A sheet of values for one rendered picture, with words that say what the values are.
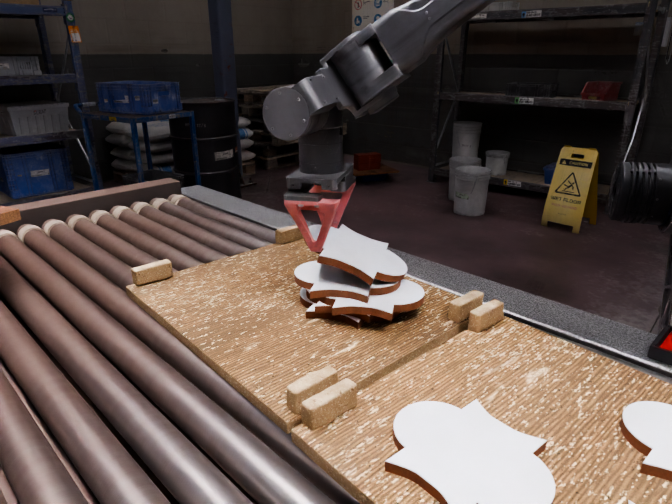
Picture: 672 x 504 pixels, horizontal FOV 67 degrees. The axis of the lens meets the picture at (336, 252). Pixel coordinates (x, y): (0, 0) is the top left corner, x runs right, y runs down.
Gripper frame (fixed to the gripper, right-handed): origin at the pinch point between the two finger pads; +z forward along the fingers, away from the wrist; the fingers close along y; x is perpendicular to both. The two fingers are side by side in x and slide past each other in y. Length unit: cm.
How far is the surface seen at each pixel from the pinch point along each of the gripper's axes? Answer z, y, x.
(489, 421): 8.9, -22.7, -21.9
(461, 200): 90, 354, -20
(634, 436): 9.2, -21.5, -34.5
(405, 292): 6.3, -2.3, -11.7
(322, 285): 4.9, -5.3, -1.2
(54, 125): 28, 301, 317
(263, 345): 9.7, -13.7, 4.1
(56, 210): 9, 28, 70
